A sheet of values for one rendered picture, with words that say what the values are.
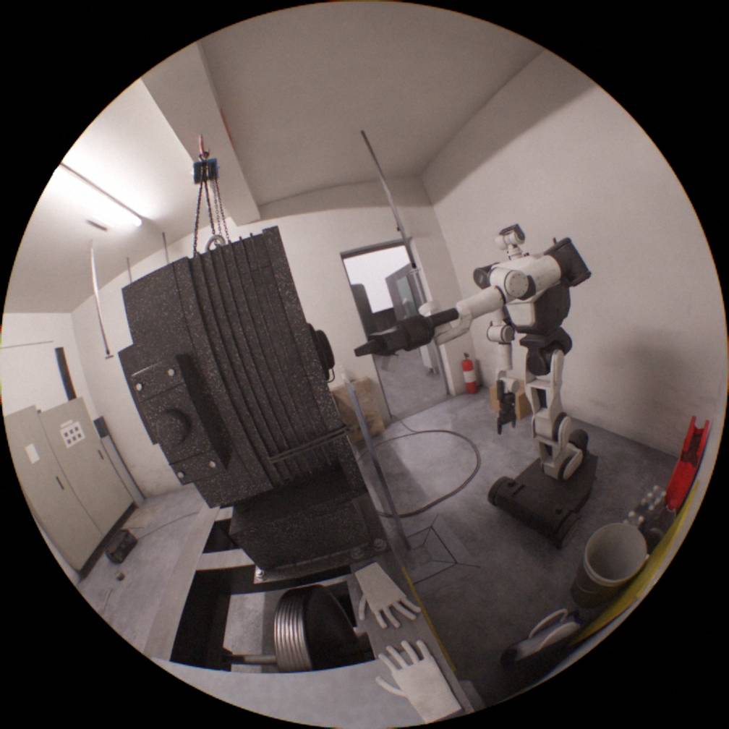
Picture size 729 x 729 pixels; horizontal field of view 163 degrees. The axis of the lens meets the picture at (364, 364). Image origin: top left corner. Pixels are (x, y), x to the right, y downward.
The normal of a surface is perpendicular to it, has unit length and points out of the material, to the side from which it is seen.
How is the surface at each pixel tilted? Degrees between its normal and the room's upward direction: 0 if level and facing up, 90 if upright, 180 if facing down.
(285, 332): 90
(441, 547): 7
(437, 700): 0
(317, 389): 90
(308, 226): 90
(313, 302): 90
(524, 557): 0
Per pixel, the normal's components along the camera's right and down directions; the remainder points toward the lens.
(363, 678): -0.29, -0.93
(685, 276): -0.93, 0.33
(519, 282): 0.02, 0.41
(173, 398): 0.33, 0.09
